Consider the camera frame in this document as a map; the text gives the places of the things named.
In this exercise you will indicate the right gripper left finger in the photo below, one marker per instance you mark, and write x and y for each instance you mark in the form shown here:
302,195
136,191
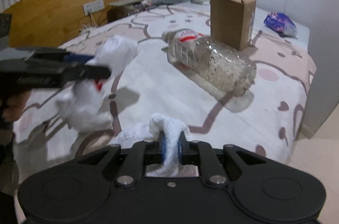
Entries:
134,161

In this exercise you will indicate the white wall power socket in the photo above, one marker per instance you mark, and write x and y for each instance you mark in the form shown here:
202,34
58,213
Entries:
93,7

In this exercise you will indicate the clear plastic water bottle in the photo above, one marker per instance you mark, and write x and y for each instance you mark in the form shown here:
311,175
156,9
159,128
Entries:
223,67

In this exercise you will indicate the person's left hand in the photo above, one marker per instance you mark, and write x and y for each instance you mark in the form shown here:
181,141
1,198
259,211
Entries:
15,106

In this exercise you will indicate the pink bear tablecloth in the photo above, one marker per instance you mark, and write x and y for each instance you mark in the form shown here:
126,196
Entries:
170,76

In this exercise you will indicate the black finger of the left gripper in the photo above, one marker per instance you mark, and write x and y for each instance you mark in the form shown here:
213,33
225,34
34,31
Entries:
46,68

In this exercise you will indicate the white plastic bag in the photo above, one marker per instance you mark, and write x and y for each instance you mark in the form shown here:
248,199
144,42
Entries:
80,105

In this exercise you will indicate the purple snack packet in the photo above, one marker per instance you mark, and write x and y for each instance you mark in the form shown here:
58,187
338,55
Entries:
281,24

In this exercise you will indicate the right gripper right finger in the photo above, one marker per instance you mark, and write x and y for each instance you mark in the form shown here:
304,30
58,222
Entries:
203,156

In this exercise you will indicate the brown cardboard box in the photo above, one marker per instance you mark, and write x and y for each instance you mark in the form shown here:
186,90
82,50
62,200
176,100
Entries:
232,21

